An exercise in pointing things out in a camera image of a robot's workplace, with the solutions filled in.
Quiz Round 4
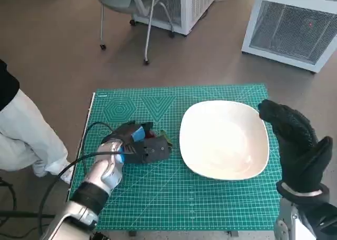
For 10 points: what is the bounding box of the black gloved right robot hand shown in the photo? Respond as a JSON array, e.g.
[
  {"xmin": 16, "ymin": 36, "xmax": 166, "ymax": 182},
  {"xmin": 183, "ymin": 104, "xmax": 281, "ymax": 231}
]
[{"xmin": 257, "ymin": 99, "xmax": 334, "ymax": 193}]

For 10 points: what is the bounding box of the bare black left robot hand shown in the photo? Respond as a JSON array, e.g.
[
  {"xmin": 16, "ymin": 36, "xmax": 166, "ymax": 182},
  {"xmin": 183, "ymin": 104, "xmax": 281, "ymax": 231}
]
[{"xmin": 101, "ymin": 121, "xmax": 156, "ymax": 164}]

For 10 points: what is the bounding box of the red toy grape bunch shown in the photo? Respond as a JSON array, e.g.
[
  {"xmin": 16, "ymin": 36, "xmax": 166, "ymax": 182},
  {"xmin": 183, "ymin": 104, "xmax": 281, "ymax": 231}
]
[{"xmin": 145, "ymin": 129, "xmax": 174, "ymax": 148}]

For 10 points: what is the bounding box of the white square plate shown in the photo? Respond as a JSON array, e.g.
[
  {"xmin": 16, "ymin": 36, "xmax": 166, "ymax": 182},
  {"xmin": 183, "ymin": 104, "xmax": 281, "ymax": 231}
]
[{"xmin": 179, "ymin": 100, "xmax": 269, "ymax": 181}]

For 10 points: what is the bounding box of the green cutting mat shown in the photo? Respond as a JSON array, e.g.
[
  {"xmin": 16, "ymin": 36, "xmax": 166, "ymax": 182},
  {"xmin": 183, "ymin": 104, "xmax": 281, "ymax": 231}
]
[{"xmin": 67, "ymin": 84, "xmax": 282, "ymax": 232}]

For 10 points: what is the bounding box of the person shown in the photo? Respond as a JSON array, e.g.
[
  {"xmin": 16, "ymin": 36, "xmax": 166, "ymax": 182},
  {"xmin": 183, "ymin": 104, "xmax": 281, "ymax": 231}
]
[{"xmin": 0, "ymin": 58, "xmax": 74, "ymax": 184}]

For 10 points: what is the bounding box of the white mesh cabinet with red light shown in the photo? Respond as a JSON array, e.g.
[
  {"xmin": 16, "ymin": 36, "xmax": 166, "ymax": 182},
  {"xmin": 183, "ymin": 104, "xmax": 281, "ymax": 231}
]
[{"xmin": 241, "ymin": 0, "xmax": 337, "ymax": 74}]

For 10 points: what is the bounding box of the black stand leg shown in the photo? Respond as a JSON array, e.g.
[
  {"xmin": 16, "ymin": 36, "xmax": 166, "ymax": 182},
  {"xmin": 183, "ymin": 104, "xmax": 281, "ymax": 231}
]
[{"xmin": 0, "ymin": 210, "xmax": 55, "ymax": 219}]

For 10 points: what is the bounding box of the grey chair with white legs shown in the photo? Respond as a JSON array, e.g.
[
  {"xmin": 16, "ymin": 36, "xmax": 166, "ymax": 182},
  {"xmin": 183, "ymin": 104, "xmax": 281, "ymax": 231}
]
[{"xmin": 91, "ymin": 0, "xmax": 176, "ymax": 66}]

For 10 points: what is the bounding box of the white mesh cabinet on castors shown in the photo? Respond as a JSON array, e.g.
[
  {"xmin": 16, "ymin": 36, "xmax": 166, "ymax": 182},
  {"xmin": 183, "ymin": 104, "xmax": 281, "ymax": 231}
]
[{"xmin": 130, "ymin": 0, "xmax": 227, "ymax": 37}]

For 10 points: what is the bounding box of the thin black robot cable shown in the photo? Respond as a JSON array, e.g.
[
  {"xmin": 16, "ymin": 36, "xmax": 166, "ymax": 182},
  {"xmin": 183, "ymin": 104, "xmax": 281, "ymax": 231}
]
[{"xmin": 78, "ymin": 122, "xmax": 118, "ymax": 174}]

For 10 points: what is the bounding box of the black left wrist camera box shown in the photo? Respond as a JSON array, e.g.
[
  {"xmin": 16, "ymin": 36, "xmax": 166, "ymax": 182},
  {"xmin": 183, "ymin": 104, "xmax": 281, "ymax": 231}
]
[{"xmin": 123, "ymin": 136, "xmax": 172, "ymax": 165}]

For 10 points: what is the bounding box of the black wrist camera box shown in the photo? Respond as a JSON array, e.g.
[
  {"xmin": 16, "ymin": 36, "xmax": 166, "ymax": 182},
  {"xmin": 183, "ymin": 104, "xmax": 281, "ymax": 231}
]
[
  {"xmin": 123, "ymin": 136, "xmax": 172, "ymax": 165},
  {"xmin": 299, "ymin": 197, "xmax": 337, "ymax": 238}
]

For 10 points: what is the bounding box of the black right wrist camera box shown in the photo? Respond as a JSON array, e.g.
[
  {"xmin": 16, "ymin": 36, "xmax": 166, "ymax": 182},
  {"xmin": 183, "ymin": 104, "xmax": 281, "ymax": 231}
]
[{"xmin": 299, "ymin": 197, "xmax": 337, "ymax": 238}]

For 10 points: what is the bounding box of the black floor cable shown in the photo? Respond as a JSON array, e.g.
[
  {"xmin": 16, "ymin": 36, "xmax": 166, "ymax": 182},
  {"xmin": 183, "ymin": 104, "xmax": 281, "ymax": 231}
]
[{"xmin": 0, "ymin": 176, "xmax": 18, "ymax": 214}]

